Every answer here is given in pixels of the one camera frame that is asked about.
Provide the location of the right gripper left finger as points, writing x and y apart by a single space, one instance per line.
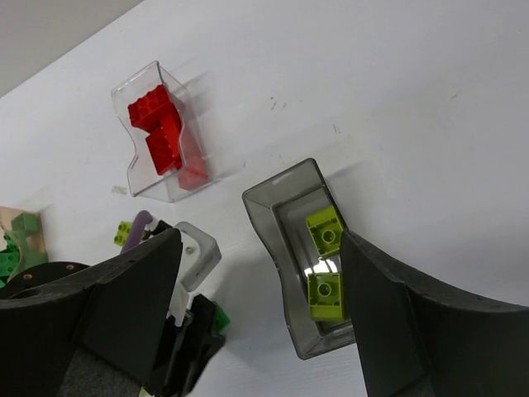
115 311

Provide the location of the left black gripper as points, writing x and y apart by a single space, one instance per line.
183 351

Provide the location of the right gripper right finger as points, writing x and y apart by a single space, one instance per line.
419 336

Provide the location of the lime yellow brick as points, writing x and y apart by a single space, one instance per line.
325 297

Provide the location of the dark green 2x4 brick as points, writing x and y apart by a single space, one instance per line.
9 259

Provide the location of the lime 2x2 brick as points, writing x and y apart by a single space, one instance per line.
325 228

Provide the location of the red arched brick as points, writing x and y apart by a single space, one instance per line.
163 145

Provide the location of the red 2x4 brick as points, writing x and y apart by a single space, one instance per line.
153 108

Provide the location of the lime 2x4 brick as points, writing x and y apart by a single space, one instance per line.
144 393

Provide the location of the lime small square brick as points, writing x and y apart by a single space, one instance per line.
123 236

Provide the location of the tan translucent container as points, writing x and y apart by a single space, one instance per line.
26 230

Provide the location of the grey translucent container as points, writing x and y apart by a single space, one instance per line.
277 208

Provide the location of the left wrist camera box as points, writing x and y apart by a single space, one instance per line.
200 256

